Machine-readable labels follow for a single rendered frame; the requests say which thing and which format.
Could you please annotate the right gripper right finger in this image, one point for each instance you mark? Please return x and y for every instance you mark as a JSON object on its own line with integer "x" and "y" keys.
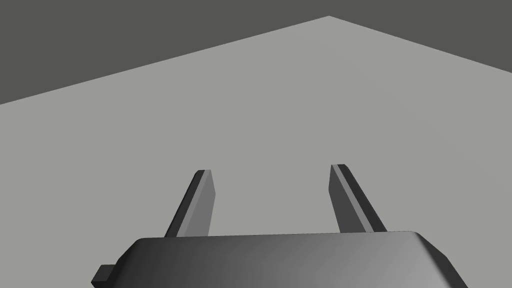
{"x": 352, "y": 204}

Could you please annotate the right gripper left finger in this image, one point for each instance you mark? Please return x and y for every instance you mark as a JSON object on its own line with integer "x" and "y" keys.
{"x": 196, "y": 208}

